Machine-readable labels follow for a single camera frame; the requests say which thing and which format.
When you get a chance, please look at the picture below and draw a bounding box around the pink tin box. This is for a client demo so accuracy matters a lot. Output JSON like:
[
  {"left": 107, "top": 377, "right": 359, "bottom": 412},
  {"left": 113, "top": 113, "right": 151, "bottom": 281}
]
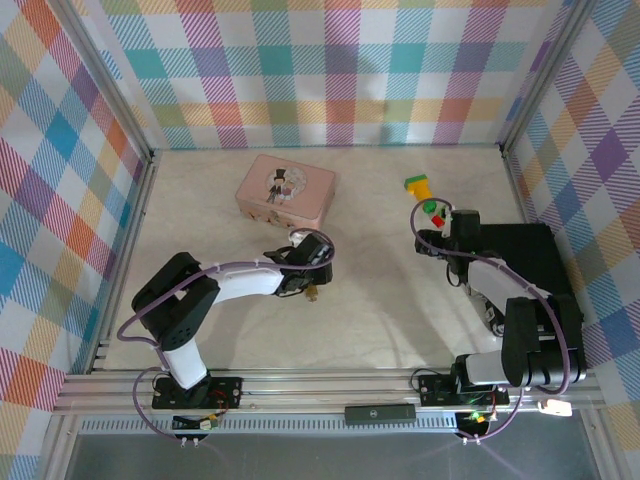
[{"left": 234, "top": 153, "right": 337, "bottom": 231}]

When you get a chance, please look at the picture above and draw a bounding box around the yellow green toy block stack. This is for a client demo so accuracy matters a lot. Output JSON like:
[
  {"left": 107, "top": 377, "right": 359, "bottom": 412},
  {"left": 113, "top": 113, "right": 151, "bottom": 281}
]
[{"left": 403, "top": 173, "right": 437, "bottom": 214}]

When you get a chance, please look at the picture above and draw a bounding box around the black plastic case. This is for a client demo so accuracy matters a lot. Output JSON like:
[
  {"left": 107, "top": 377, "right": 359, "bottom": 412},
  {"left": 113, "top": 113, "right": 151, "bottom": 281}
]
[{"left": 477, "top": 222, "right": 586, "bottom": 346}]

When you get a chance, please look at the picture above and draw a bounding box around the slotted metal strip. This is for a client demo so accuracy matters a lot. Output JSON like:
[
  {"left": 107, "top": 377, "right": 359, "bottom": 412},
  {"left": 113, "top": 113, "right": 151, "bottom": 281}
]
[{"left": 79, "top": 417, "right": 464, "bottom": 434}]

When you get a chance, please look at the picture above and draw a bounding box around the black bar device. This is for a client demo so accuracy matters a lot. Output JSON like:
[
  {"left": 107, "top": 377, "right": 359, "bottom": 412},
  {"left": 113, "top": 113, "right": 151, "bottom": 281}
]
[{"left": 344, "top": 404, "right": 417, "bottom": 426}]

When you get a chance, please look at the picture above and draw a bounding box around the grey metal bottom panel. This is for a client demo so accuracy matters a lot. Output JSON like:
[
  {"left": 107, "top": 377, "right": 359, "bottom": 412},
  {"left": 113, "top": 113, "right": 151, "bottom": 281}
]
[{"left": 49, "top": 429, "right": 609, "bottom": 480}]

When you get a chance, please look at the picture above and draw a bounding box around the small white plastic object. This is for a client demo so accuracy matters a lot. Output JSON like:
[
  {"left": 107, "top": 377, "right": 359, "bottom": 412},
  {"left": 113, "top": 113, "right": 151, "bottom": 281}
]
[{"left": 537, "top": 398, "right": 574, "bottom": 418}]

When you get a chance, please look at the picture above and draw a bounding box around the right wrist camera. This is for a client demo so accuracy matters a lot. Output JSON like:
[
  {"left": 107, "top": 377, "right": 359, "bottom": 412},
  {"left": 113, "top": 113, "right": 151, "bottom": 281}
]
[{"left": 442, "top": 208, "right": 482, "bottom": 241}]

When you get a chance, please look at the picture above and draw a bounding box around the aluminium cross rail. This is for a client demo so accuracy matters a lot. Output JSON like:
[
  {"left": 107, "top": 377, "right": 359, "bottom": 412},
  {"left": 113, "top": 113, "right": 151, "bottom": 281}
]
[{"left": 52, "top": 372, "right": 606, "bottom": 416}]

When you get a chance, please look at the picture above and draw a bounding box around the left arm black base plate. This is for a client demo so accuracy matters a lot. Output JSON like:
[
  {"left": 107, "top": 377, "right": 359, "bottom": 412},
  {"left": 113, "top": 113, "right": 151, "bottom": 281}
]
[{"left": 151, "top": 375, "right": 245, "bottom": 411}]

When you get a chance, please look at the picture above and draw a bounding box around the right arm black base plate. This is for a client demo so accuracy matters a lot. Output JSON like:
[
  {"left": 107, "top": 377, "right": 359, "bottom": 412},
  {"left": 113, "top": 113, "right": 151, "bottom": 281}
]
[{"left": 417, "top": 372, "right": 511, "bottom": 407}]

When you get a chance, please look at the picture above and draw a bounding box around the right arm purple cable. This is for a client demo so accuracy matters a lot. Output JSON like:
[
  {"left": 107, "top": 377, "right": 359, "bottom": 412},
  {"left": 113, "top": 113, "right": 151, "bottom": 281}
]
[{"left": 409, "top": 197, "right": 571, "bottom": 444}]

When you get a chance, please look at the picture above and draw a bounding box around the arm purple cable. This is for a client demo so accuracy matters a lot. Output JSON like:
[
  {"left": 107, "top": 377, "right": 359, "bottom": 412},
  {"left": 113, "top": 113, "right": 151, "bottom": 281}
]
[
  {"left": 117, "top": 227, "right": 336, "bottom": 442},
  {"left": 409, "top": 197, "right": 571, "bottom": 444}
]

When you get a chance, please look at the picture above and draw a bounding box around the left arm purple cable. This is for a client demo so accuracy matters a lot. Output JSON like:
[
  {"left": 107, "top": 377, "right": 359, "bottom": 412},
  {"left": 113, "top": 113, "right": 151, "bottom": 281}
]
[{"left": 117, "top": 227, "right": 336, "bottom": 442}]

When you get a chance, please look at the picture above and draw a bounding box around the aluminium corner post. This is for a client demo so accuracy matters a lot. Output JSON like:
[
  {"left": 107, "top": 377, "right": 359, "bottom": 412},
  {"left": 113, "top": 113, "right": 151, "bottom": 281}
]
[
  {"left": 498, "top": 0, "right": 597, "bottom": 156},
  {"left": 47, "top": 0, "right": 156, "bottom": 164}
]

